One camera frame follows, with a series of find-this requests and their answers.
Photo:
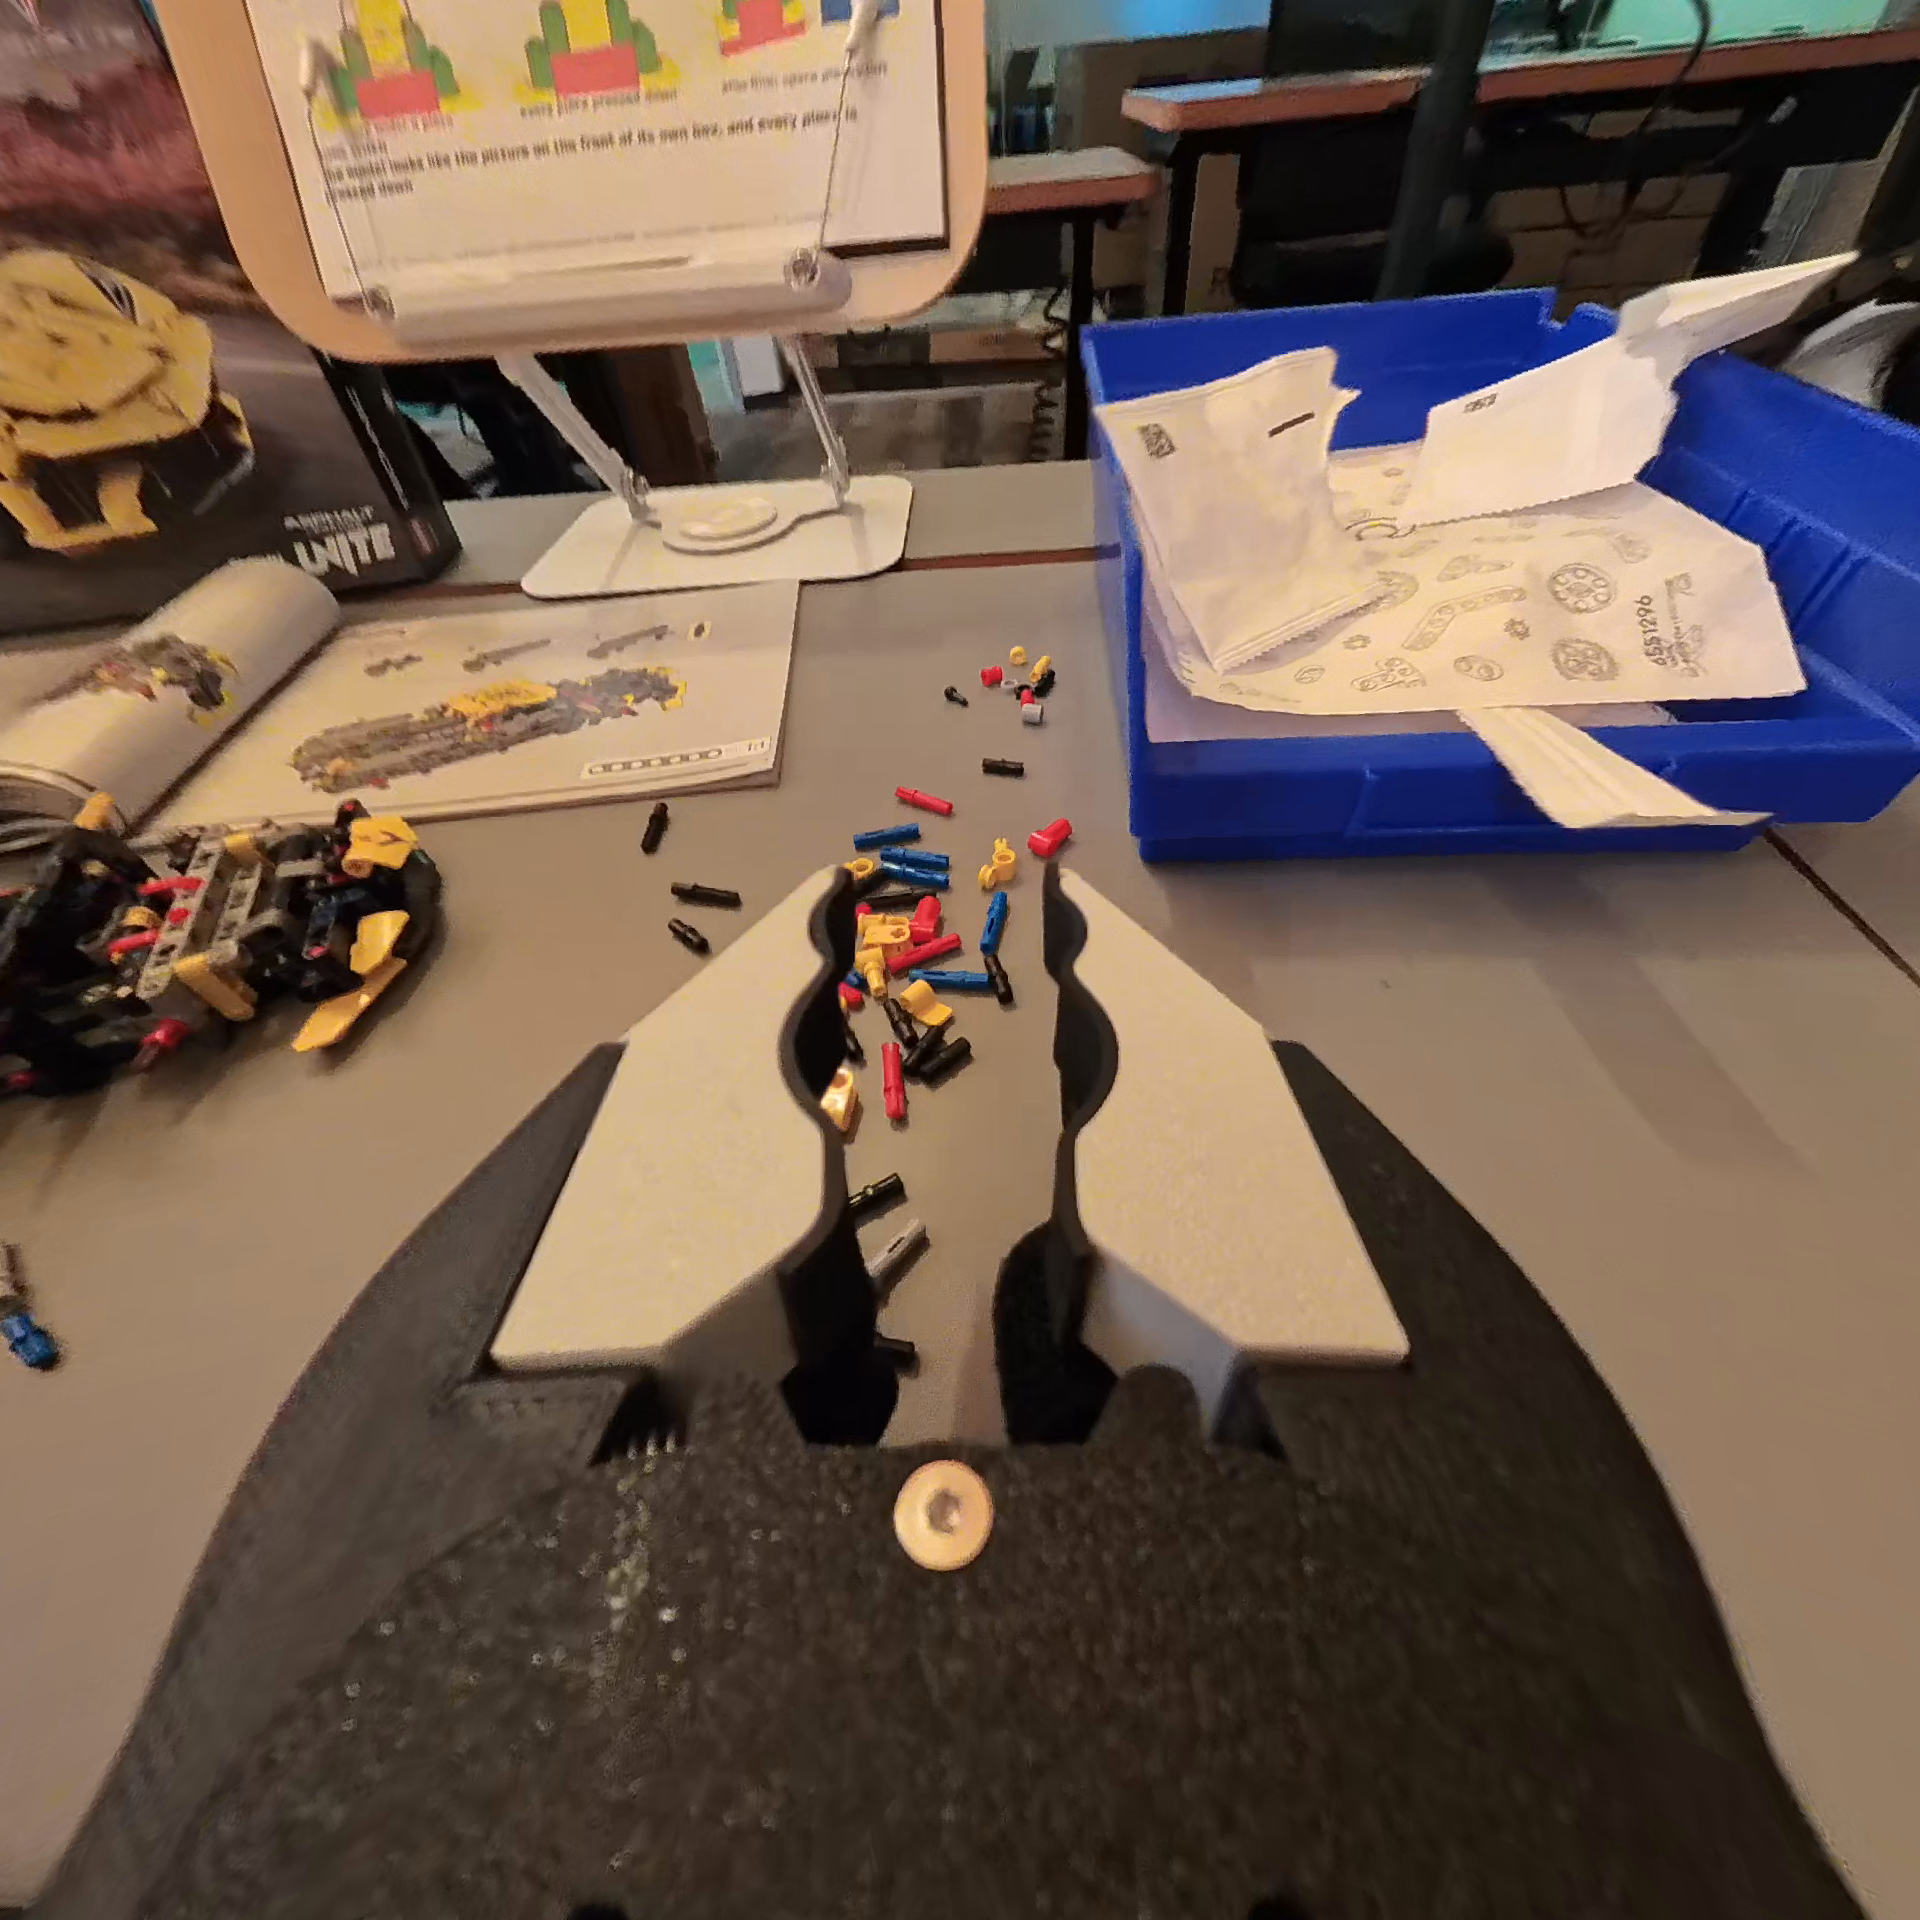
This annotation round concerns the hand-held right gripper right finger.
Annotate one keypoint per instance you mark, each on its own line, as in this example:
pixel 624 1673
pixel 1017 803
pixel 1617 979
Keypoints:
pixel 1230 1186

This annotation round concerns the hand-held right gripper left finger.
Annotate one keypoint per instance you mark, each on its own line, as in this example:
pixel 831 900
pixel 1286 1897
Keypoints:
pixel 675 1186

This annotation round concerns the grey connector pin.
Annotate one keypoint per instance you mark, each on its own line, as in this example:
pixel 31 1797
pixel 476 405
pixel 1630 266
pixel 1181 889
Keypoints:
pixel 896 1253

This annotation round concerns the pile of small coloured pins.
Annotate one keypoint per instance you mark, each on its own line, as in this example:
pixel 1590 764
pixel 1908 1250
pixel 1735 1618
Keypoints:
pixel 916 862

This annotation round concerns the yellow black brick car model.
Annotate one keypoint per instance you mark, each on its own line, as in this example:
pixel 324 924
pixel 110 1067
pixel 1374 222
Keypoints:
pixel 225 902

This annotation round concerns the blue plastic bin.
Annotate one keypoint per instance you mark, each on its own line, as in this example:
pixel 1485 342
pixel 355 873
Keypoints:
pixel 1319 796

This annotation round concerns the small cluster of mixed pins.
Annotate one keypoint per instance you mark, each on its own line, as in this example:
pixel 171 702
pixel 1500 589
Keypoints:
pixel 1028 715

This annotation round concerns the open instruction booklet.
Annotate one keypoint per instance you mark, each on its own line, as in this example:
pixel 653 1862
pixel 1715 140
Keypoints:
pixel 599 661

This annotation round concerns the blue pin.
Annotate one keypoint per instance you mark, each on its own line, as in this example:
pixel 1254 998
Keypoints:
pixel 28 1339

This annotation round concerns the printed white paper bag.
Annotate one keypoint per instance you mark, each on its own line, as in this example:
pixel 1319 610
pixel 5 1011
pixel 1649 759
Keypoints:
pixel 1575 615

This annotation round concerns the black toy car box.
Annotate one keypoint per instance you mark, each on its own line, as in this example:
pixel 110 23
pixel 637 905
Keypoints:
pixel 91 494

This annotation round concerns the background wooden table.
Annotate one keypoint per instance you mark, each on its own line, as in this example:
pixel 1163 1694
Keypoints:
pixel 1349 91

